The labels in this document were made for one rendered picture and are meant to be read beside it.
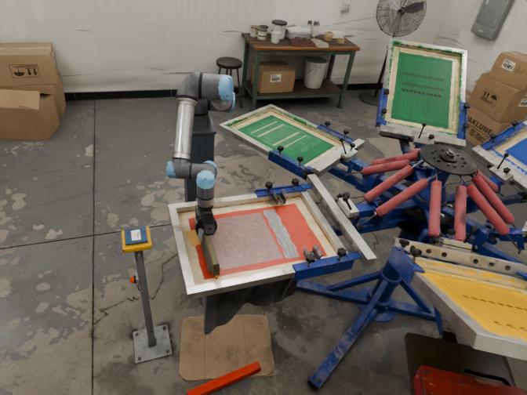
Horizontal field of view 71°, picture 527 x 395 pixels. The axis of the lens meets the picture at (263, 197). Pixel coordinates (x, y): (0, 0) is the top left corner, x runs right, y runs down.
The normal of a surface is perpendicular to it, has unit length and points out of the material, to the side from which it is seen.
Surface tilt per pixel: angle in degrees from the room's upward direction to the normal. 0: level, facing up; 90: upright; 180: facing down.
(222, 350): 0
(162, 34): 90
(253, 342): 0
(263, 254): 0
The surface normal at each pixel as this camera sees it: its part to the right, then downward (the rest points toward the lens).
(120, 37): 0.33, 0.62
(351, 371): 0.11, -0.78
